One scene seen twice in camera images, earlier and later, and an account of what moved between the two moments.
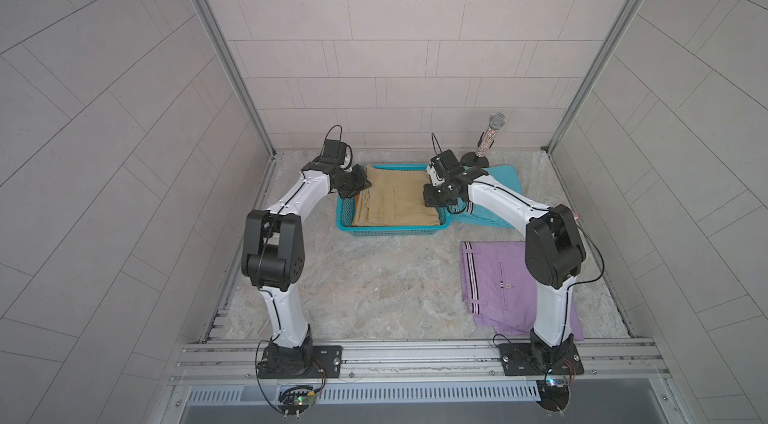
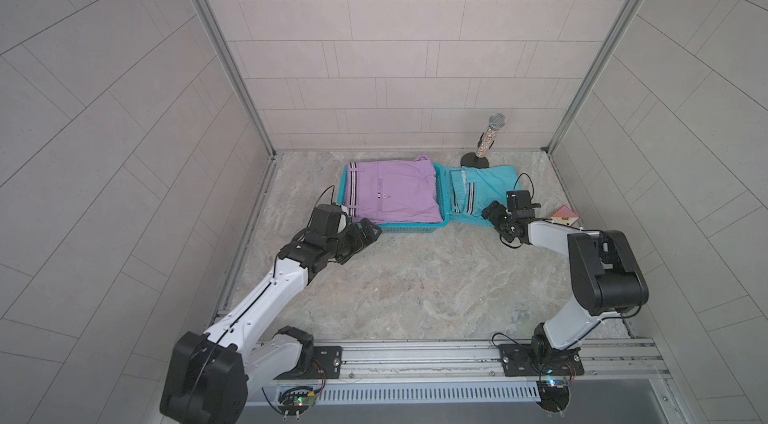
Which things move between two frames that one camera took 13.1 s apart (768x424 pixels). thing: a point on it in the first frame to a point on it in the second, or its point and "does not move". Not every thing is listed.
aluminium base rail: (231, 363) does not move
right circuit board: (554, 395) does not move
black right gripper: (429, 197) to (494, 210)
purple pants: (499, 289) to (394, 192)
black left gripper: (357, 185) to (357, 241)
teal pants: (504, 173) does not move
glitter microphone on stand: (486, 141) does not move
